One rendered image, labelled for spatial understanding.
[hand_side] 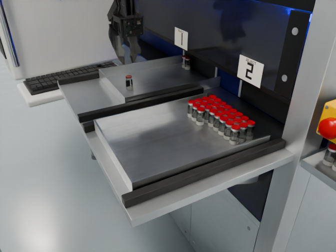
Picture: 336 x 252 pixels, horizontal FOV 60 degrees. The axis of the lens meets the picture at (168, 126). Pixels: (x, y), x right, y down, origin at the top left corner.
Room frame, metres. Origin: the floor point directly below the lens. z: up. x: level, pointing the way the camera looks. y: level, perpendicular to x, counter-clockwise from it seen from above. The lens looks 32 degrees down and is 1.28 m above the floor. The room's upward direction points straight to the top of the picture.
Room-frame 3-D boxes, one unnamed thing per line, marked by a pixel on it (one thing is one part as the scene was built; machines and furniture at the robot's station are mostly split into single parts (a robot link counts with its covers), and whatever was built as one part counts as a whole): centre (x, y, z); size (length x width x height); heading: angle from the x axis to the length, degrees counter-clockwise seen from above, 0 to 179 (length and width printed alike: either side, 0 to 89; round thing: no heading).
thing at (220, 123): (0.64, -0.12, 0.90); 0.18 x 0.02 x 0.05; 28
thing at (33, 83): (1.16, 0.39, 0.82); 0.40 x 0.14 x 0.02; 125
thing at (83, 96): (0.77, 0.02, 0.87); 0.70 x 0.48 x 0.02; 28
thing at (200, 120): (0.66, -0.09, 0.90); 0.02 x 0.02 x 0.05
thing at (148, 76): (0.95, 0.04, 0.90); 0.34 x 0.26 x 0.04; 118
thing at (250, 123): (0.67, -0.16, 0.90); 0.18 x 0.02 x 0.05; 28
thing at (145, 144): (0.59, -0.02, 0.90); 0.34 x 0.26 x 0.04; 118
